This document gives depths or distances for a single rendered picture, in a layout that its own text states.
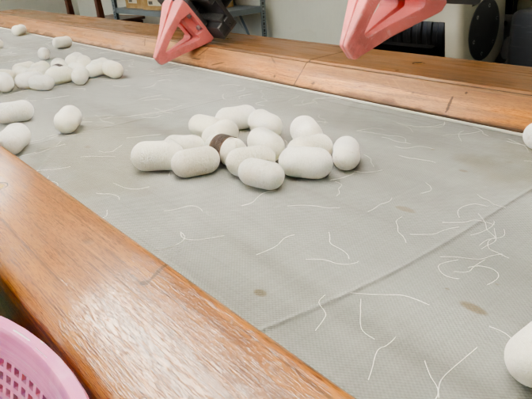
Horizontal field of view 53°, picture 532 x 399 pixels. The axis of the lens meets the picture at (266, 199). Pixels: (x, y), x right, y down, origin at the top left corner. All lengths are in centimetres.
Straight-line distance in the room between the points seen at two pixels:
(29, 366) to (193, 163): 20
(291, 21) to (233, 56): 260
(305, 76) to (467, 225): 33
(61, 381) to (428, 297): 15
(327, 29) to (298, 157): 277
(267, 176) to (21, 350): 18
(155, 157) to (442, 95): 25
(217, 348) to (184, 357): 1
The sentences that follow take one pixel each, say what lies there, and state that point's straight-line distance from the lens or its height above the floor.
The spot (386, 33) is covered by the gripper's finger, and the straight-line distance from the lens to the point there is 38.
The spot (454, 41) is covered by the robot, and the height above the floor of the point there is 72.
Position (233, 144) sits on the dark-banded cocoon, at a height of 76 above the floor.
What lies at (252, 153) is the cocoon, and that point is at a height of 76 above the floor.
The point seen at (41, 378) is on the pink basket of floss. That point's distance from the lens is 18.
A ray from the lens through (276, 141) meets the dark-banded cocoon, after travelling 37.
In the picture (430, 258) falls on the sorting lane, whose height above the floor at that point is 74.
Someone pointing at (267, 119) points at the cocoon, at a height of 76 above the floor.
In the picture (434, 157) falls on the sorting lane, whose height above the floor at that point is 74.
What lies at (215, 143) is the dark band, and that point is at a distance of 38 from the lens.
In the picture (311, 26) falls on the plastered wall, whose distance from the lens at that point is 318.
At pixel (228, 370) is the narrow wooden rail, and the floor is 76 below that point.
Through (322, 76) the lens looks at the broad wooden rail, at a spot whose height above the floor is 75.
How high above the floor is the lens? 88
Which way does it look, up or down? 25 degrees down
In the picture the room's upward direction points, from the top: 4 degrees counter-clockwise
